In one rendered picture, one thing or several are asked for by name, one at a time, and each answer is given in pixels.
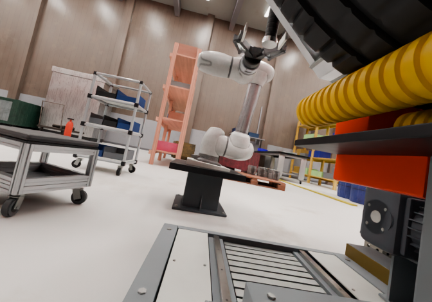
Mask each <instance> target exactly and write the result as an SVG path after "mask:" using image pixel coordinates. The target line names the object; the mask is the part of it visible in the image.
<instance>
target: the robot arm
mask: <svg viewBox="0 0 432 302"><path fill-rule="evenodd" d="M247 30H248V22H247V23H246V25H245V28H244V30H241V31H240V33H239V35H237V34H234V36H233V43H234V45H235V47H236V49H237V51H238V54H239V55H240V54H241V53H244V54H243V55H242V57H231V56H229V55H227V54H225V53H221V52H218V51H203V52H201V53H200V54H199V56H198V60H197V67H198V68H199V70H201V71H202V72H203V73H206V74H208V75H212V76H218V77H224V78H230V79H232V80H234V81H236V82H237V83H239V84H242V85H244V84H248V87H247V91H246V95H245V98H244V102H243V104H242V108H241V112H240V116H239V118H238V123H237V127H236V129H235V131H234V132H232V133H231V135H230V137H226V136H225V133H224V131H223V130H222V129H220V128H217V127H210V128H209V129H208V130H207V132H206V133H205V135H204V137H203V139H202V141H201V146H200V151H199V155H193V154H192V155H191V157H192V158H194V159H196V160H198V161H201V162H204V163H209V164H214V165H217V166H221V164H219V163H218V159H219V156H223V157H227V158H229V159H233V160H237V161H245V160H248V159H250V158H251V157H252V155H253V151H254V148H253V145H252V144H251V143H250V136H249V135H248V132H249V128H250V125H251V121H252V118H253V115H254V111H255V107H256V105H257V101H258V97H259V94H260V90H261V87H263V86H264V84H265V83H268V82H270V81H271V80H272V79H273V77H274V73H275V71H274V69H273V67H272V66H270V65H269V64H268V63H266V62H262V61H261V60H262V59H263V58H267V61H270V60H271V59H273V58H276V57H278V56H280V55H283V54H285V53H286V51H287V46H286V42H287V36H288V32H285V34H284V35H283V37H282V38H281V40H280V41H279V43H278V44H277V46H276V47H275V48H273V49H267V48H258V47H255V46H252V45H251V44H249V43H248V41H247V40H246V39H245V35H246V32H247ZM243 48H244V49H243Z"/></svg>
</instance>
